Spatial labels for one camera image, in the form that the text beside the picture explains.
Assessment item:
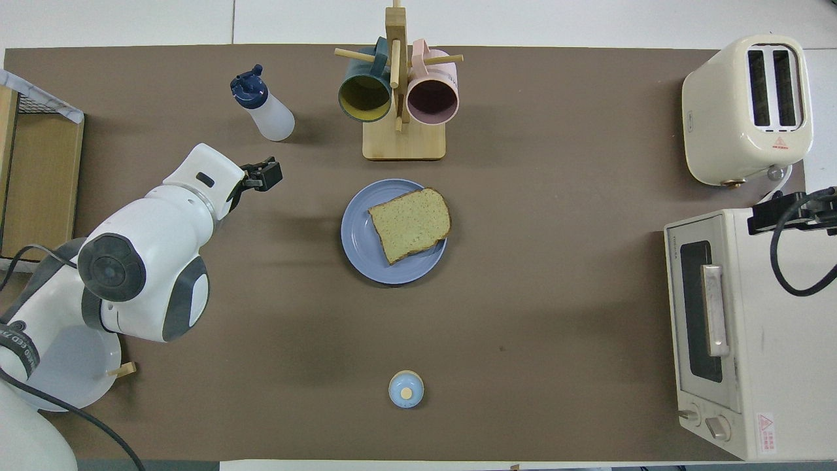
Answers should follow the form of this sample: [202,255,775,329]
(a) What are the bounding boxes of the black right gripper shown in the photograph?
[747,188,837,235]

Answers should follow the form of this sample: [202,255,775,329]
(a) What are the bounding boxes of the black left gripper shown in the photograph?
[229,157,284,205]

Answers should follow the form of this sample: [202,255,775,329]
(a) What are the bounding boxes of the squeeze bottle with navy cap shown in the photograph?
[230,63,296,142]

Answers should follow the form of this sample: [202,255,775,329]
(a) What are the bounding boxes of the bread slice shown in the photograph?
[367,188,453,266]

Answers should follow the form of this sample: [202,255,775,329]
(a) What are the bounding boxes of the periwinkle blue plate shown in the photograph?
[340,179,449,286]

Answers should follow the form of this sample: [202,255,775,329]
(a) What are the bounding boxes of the pale grey plate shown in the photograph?
[26,324,123,413]

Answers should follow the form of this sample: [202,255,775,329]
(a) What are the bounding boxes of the cream toaster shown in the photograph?
[681,34,815,188]

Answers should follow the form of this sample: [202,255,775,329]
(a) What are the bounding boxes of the dark teal mug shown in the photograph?
[337,36,393,124]

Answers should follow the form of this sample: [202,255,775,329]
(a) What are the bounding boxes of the white toaster oven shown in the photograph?
[664,208,837,462]

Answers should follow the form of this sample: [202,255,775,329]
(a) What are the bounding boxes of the wooden mug tree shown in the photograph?
[333,0,465,162]

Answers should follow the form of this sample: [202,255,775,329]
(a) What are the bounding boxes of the pink mug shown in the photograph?
[405,38,460,126]

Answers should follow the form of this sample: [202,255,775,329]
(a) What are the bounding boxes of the small blue round lid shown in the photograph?
[388,370,425,410]

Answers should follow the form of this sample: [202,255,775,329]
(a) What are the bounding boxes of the brown table mat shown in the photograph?
[0,44,806,462]

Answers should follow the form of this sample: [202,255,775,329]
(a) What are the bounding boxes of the patterned white cloth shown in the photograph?
[0,69,86,125]

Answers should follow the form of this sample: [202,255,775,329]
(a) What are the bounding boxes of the white toaster cord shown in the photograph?
[752,164,795,210]

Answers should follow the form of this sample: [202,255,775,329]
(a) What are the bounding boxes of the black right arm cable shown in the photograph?
[770,188,837,298]

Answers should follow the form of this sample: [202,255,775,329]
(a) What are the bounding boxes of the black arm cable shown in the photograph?
[770,188,837,298]
[0,245,148,471]

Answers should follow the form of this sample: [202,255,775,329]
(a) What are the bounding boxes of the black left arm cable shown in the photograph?
[0,245,148,471]

